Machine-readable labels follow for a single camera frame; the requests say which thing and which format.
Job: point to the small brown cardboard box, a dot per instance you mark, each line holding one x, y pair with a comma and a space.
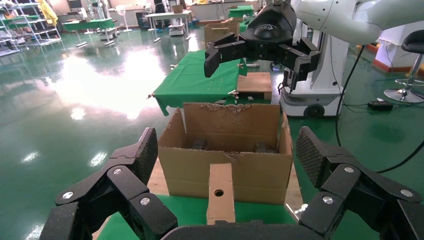
178, 9

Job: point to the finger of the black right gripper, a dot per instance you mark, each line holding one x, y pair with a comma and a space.
301, 59
225, 51

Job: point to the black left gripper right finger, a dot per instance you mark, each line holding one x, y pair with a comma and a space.
318, 155

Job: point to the brown wooden board table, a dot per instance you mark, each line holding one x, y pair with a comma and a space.
255, 84

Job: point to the green covered table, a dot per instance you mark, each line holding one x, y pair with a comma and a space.
241, 11
89, 24

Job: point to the black power adapter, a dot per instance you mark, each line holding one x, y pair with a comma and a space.
380, 105

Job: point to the closed brown cardboard box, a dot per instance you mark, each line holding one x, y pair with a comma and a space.
218, 31

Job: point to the white cart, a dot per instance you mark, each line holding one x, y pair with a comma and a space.
176, 30

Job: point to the green tablecloth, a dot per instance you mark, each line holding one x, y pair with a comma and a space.
188, 79
188, 210

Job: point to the large open cardboard carton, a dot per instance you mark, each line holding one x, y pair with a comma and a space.
258, 179

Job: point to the white wheeled idle robot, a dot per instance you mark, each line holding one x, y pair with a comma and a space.
328, 82

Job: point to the yellow hanging garment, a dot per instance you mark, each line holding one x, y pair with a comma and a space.
48, 11

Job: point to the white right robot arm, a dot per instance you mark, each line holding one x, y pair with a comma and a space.
334, 16

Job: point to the black bar stool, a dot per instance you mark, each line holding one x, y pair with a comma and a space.
414, 41

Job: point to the white standing fan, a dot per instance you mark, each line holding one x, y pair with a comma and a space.
122, 11

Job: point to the white metal shelf rack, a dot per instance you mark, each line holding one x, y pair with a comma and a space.
36, 33

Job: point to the person in dark clothes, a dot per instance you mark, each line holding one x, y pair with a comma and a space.
159, 6

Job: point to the white table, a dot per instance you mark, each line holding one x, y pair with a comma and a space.
165, 15

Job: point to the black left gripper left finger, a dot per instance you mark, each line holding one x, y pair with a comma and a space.
132, 159

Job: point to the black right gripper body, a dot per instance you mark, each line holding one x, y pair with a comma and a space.
271, 28

